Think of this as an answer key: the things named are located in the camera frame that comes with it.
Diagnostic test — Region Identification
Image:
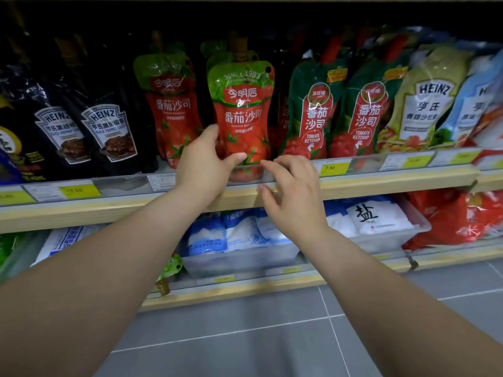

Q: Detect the person's right hand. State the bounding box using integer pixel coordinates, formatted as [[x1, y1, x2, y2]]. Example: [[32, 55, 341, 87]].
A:
[[258, 154, 330, 245]]

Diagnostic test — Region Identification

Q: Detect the person's left hand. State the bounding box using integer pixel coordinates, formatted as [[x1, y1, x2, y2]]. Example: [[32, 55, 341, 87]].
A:
[[173, 124, 248, 205]]

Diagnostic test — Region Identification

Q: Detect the red green ketchup pouch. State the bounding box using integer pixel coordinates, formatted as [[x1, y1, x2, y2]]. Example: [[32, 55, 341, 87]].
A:
[[207, 51, 276, 183], [133, 43, 204, 169], [200, 33, 260, 71]]

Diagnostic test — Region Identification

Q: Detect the person's right forearm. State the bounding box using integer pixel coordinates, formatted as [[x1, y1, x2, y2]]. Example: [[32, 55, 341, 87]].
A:
[[293, 226, 503, 377]]

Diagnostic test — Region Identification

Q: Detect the person's left forearm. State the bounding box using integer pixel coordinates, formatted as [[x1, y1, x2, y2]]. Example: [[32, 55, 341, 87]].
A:
[[0, 186, 216, 377]]

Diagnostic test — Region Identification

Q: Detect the blue white salt bag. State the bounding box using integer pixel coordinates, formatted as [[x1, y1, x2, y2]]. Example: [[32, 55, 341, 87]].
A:
[[255, 208, 294, 246], [324, 200, 358, 238], [185, 214, 229, 257], [222, 210, 272, 252]]

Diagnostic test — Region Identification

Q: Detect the dark green ketchup pouch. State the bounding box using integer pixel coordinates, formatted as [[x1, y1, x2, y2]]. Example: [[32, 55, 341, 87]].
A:
[[329, 33, 411, 159], [281, 35, 350, 161]]

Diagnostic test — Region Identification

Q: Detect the wooden shelf board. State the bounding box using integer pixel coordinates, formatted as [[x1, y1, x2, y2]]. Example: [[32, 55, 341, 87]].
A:
[[0, 165, 503, 235], [139, 243, 503, 313]]

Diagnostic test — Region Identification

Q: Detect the white salt bag black print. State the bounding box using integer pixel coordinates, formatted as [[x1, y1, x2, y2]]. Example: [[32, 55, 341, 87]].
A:
[[346, 200, 415, 236]]

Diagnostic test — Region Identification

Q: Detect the green pouch with gold cap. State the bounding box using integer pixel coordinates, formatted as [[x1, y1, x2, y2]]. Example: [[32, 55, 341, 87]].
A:
[[155, 254, 184, 297]]

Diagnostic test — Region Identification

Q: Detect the black pepper sauce pouch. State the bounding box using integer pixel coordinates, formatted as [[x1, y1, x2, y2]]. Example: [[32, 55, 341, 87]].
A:
[[73, 46, 158, 175], [0, 70, 93, 182]]

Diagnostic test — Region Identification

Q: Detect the row of shelf price labels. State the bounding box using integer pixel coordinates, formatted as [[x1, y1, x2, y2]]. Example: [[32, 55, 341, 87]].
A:
[[0, 150, 503, 206]]

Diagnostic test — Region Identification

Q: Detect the red packet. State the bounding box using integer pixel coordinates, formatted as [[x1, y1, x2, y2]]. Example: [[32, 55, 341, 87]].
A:
[[401, 190, 478, 252], [468, 190, 503, 241]]

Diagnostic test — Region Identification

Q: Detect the pale green salad dressing pouch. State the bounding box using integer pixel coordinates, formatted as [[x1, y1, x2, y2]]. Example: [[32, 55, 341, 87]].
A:
[[375, 45, 474, 154]]

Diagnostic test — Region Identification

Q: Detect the white blue flat packet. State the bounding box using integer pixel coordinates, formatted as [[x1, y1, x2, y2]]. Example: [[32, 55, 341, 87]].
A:
[[31, 225, 105, 268]]

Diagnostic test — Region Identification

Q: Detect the light blue salad dressing pouch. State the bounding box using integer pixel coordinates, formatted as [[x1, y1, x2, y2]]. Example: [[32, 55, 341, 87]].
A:
[[430, 48, 503, 149]]

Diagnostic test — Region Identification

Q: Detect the dark pouch with yellow label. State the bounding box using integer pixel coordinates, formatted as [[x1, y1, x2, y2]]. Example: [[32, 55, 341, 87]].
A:
[[0, 96, 28, 162]]

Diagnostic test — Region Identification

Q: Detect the white red sauce pouch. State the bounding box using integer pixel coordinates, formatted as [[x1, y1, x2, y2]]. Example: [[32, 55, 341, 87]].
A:
[[464, 106, 503, 162]]

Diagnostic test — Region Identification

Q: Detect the clear plastic price rail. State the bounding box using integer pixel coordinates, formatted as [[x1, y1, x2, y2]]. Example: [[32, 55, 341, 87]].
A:
[[0, 147, 503, 208], [149, 236, 503, 300]]

